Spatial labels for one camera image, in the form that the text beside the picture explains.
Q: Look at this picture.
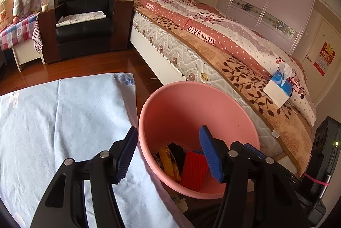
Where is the yellow plastic wrapper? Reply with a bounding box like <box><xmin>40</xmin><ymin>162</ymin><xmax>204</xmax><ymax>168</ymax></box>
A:
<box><xmin>158</xmin><ymin>146</ymin><xmax>181</xmax><ymax>182</ymax></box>

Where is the pink plastic trash bin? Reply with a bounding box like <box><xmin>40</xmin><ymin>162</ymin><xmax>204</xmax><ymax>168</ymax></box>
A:
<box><xmin>139</xmin><ymin>81</ymin><xmax>260</xmax><ymax>200</ymax></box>

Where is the drink cup with straw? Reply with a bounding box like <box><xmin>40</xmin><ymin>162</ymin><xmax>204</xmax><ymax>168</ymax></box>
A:
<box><xmin>40</xmin><ymin>0</ymin><xmax>49</xmax><ymax>12</ymax></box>

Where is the brown paper shopping bag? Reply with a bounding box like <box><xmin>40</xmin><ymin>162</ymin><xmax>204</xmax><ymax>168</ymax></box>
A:
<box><xmin>0</xmin><ymin>0</ymin><xmax>14</xmax><ymax>29</ymax></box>

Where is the black leather armchair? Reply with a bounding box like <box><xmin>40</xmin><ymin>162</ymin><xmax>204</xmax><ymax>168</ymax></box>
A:
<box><xmin>55</xmin><ymin>0</ymin><xmax>114</xmax><ymax>60</ymax></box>

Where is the bed with patterned bedding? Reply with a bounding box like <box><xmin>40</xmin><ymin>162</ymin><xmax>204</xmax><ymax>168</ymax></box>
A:
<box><xmin>131</xmin><ymin>0</ymin><xmax>316</xmax><ymax>176</ymax></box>

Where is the light blue floral tablecloth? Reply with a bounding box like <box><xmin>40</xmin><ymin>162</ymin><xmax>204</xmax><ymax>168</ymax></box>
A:
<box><xmin>1</xmin><ymin>73</ymin><xmax>191</xmax><ymax>227</ymax></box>

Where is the black foam net sleeve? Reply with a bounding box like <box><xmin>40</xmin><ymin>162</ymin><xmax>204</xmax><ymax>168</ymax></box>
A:
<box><xmin>168</xmin><ymin>143</ymin><xmax>186</xmax><ymax>173</ymax></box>

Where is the dark wood nightstand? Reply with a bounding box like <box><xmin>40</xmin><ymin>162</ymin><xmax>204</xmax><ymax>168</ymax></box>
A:
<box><xmin>110</xmin><ymin>0</ymin><xmax>134</xmax><ymax>51</ymax></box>

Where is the dark wood side cabinet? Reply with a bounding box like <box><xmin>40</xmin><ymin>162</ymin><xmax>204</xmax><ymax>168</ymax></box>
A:
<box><xmin>38</xmin><ymin>9</ymin><xmax>61</xmax><ymax>64</ymax></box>

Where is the red foam net sleeve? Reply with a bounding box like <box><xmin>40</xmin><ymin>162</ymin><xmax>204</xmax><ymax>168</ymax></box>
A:
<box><xmin>180</xmin><ymin>151</ymin><xmax>209</xmax><ymax>191</ymax></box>

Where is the plaid cloth covered desk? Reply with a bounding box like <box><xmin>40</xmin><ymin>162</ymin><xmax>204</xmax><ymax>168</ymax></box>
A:
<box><xmin>1</xmin><ymin>13</ymin><xmax>45</xmax><ymax>72</ymax></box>

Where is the red wall calendar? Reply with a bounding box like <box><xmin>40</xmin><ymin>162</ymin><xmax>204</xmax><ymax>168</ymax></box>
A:
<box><xmin>313</xmin><ymin>42</ymin><xmax>336</xmax><ymax>76</ymax></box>

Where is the white seat cushion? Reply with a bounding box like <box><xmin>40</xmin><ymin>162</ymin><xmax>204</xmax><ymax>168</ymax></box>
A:
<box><xmin>55</xmin><ymin>11</ymin><xmax>106</xmax><ymax>28</ymax></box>

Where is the blue white tissue pack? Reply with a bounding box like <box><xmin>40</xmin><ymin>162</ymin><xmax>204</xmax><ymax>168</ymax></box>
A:
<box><xmin>263</xmin><ymin>62</ymin><xmax>292</xmax><ymax>107</ymax></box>

